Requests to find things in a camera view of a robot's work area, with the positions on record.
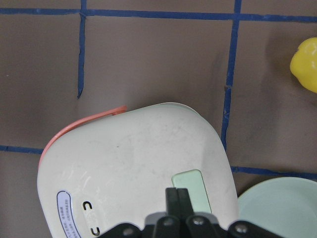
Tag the green plate near right arm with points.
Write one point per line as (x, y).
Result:
(284, 206)

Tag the cream rice cooker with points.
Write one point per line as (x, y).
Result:
(114, 167)

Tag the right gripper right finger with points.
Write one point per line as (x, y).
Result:
(200, 226)

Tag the yellow toy pepper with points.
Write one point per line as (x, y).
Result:
(303, 64)

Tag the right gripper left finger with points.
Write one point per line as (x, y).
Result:
(158, 225)

